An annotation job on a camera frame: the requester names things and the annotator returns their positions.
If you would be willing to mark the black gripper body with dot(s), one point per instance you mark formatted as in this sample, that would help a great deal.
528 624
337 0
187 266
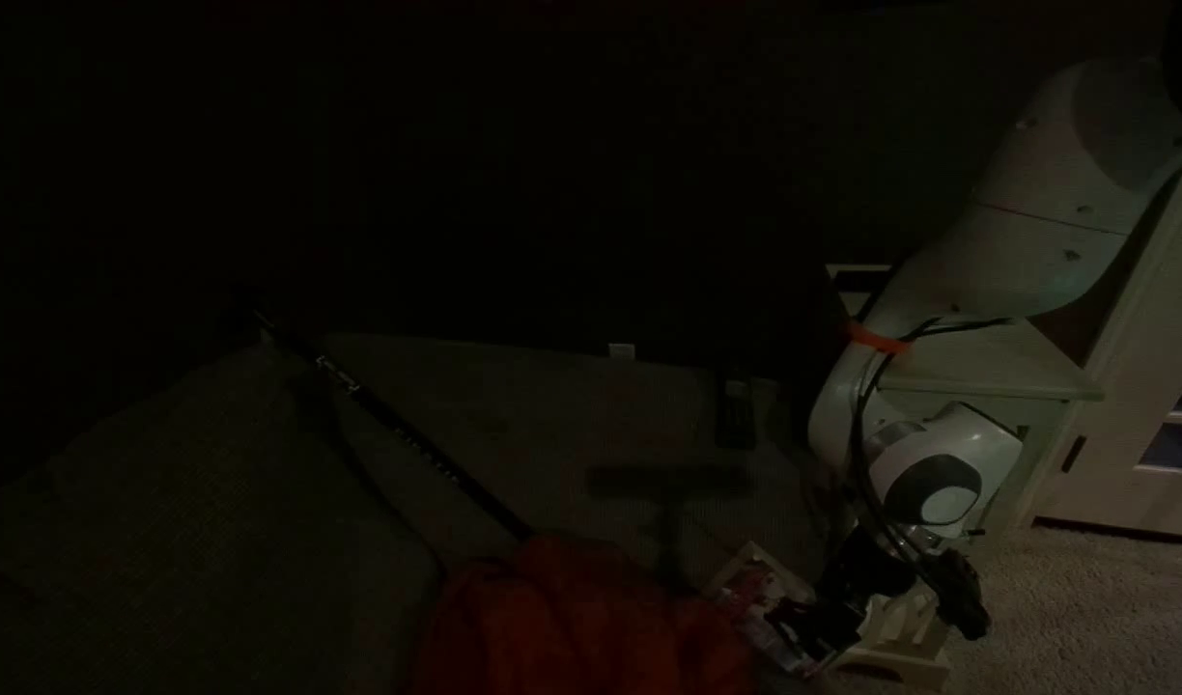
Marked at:
888 571

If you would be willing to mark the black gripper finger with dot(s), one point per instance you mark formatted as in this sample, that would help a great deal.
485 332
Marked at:
897 624
838 619

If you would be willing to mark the red white small package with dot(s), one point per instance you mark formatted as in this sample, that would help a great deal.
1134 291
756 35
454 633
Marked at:
761 602

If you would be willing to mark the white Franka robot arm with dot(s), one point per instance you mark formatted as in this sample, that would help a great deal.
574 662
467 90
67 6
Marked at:
1040 256

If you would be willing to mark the orange crumpled cloth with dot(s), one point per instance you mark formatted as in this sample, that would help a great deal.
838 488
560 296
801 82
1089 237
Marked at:
564 624

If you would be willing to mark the white cabinet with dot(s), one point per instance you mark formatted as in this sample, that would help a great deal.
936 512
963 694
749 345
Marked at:
1152 386

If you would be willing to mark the small white tag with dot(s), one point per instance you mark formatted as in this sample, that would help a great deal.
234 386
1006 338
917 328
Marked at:
622 350

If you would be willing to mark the thin black rod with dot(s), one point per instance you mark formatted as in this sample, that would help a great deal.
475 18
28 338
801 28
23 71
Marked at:
399 417

